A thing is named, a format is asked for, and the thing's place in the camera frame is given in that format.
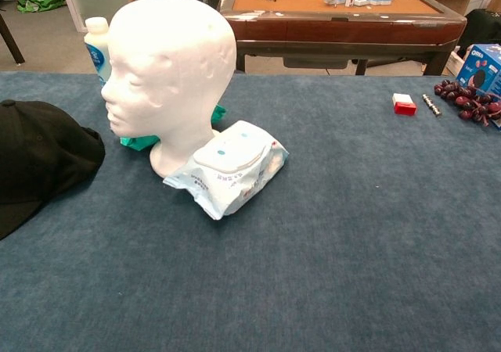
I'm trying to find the white plastic bottle blue label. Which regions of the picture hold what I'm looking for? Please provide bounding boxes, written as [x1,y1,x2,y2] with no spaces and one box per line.
[83,16,113,88]

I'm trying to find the dark red grape bunch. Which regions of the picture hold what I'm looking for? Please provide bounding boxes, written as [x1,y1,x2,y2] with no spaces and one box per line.
[433,79,501,128]

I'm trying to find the light blue wet wipes pack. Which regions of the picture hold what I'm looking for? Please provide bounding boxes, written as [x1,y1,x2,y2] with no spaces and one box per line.
[162,120,290,221]

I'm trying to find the small red white box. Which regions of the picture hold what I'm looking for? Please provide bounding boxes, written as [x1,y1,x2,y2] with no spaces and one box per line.
[391,92,418,116]

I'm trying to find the white foam mannequin head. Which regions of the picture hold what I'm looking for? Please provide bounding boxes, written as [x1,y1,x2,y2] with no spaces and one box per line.
[100,0,238,179]

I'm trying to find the black bag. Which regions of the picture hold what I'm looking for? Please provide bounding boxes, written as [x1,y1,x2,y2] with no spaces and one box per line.
[457,9,501,48]

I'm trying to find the black baseball cap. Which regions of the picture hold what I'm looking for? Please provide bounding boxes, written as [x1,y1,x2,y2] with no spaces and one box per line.
[0,99,106,241]

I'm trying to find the green bag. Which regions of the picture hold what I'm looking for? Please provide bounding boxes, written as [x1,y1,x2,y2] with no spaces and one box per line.
[16,0,67,14]

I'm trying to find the small beaded metal rod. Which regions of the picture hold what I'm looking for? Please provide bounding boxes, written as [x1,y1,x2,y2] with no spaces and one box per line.
[421,93,442,117]

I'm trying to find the blue felt table mat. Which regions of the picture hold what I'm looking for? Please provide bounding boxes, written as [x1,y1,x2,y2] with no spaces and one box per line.
[0,71,501,352]

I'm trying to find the brown mahjong table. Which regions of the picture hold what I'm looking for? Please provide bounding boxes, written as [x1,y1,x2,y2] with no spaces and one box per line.
[219,0,468,77]

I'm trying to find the dark wooden table leg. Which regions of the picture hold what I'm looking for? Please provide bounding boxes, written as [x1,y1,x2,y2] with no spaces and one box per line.
[0,13,26,65]

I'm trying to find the blue Oreo cookie box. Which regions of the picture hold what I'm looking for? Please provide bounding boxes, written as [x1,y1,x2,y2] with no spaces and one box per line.
[456,43,501,130]

